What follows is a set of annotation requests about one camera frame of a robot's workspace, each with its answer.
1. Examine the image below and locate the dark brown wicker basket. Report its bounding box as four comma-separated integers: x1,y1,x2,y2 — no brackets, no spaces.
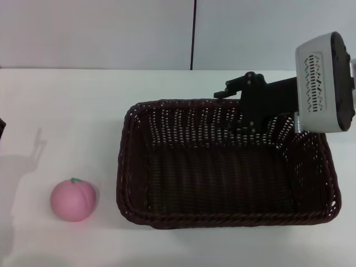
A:
116,98,342,230

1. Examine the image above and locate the black vertical wall strip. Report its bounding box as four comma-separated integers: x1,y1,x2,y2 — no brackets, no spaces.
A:
190,0,198,70

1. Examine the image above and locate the pink toy peach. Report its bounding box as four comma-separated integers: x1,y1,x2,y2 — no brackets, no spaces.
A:
50,177,98,223

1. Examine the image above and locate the white vented wrist housing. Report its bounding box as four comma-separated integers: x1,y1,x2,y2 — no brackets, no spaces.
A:
293,31,356,135

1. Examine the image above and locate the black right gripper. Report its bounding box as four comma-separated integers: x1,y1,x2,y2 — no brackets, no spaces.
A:
214,71,301,135

